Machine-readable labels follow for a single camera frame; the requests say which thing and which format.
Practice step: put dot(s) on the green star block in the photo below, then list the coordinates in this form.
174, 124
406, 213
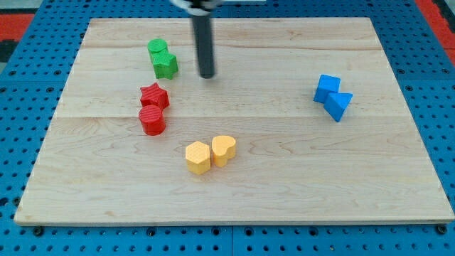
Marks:
165, 65

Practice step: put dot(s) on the red cylinder block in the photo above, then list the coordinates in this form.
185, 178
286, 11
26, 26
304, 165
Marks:
152, 120

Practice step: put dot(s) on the blue triangle block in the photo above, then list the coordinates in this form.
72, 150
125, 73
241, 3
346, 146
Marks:
336, 103

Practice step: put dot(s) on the red star block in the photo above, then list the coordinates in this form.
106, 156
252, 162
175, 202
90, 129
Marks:
154, 95

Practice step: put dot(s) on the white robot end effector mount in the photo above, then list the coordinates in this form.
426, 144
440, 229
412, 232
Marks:
204, 7

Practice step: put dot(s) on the yellow hexagon block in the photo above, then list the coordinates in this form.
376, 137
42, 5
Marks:
198, 157

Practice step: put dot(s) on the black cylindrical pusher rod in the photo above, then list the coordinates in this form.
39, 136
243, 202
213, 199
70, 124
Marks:
203, 37

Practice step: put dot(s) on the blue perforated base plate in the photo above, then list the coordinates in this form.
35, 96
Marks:
35, 74

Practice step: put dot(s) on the wooden board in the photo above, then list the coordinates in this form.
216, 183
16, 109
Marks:
294, 164

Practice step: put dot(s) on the green cylinder block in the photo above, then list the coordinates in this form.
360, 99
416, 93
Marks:
156, 46

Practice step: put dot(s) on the yellow heart block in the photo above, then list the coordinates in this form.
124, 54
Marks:
224, 149

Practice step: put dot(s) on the blue cube block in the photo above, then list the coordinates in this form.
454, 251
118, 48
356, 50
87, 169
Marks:
326, 84

